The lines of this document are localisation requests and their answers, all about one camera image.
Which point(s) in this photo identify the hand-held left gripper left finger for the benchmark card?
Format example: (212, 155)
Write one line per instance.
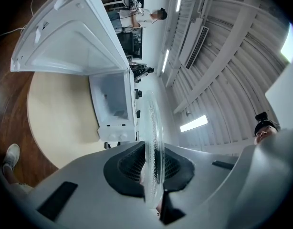
(89, 180)

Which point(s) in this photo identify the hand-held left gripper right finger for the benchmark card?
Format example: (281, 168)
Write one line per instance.
(208, 175)

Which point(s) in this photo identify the clear glass turntable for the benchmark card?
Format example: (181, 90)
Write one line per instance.
(152, 128)

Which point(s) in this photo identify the person's face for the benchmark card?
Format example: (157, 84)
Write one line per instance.
(264, 133)

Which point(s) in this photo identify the person's white shoe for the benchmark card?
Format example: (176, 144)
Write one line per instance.
(11, 156)

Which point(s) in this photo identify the white air conditioner unit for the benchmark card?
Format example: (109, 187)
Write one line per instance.
(196, 44)

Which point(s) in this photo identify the white microwave oven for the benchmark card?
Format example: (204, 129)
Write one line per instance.
(65, 44)

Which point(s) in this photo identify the small grey metal bracket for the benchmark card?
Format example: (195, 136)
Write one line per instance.
(107, 145)

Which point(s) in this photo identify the black head-mounted camera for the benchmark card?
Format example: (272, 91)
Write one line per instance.
(261, 117)

